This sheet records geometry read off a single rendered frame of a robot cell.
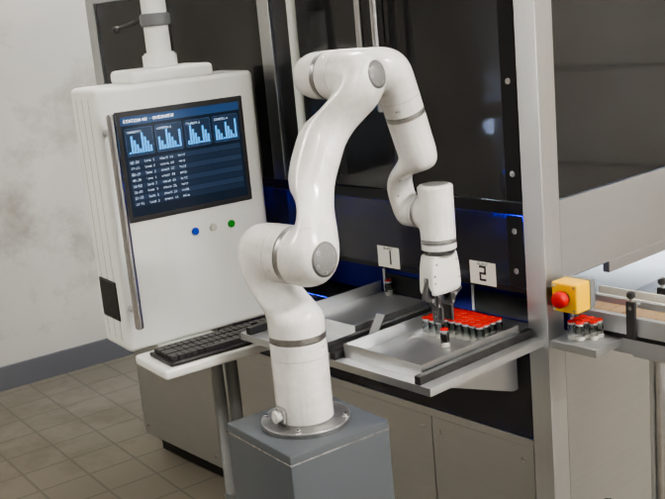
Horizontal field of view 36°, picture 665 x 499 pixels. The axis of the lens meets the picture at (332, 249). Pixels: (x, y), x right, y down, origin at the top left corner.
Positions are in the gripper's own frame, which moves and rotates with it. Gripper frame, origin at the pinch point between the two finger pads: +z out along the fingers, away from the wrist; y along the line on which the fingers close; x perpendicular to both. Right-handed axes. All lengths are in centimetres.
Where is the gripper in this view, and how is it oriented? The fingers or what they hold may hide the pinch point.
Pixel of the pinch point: (442, 312)
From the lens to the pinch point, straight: 246.0
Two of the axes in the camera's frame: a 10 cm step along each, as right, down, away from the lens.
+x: 6.5, 1.1, -7.5
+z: 0.9, 9.7, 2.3
